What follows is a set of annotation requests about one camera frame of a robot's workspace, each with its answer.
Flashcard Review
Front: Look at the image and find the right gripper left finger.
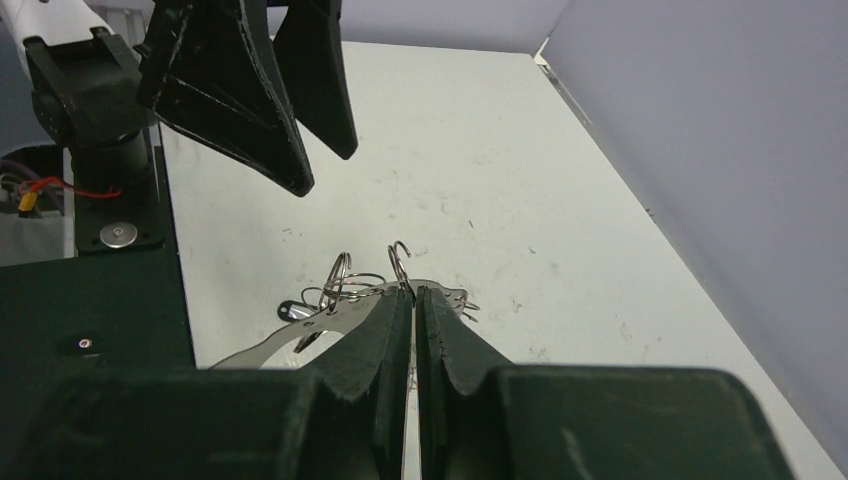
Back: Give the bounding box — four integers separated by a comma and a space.
3, 288, 412, 479

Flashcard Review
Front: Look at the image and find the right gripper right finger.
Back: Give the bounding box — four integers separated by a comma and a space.
416, 288, 793, 479

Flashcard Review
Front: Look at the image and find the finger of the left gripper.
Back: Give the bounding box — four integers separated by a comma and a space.
136, 1, 314, 197
273, 0, 358, 160

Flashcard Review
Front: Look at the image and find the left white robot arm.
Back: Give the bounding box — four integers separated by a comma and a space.
1, 1, 358, 197

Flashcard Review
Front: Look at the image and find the black key fob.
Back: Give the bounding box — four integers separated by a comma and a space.
277, 300, 316, 323

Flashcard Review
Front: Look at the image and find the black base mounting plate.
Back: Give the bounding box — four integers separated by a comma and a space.
0, 145, 197, 425

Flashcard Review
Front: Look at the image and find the aluminium frame rail back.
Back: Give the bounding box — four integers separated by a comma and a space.
533, 37, 591, 129

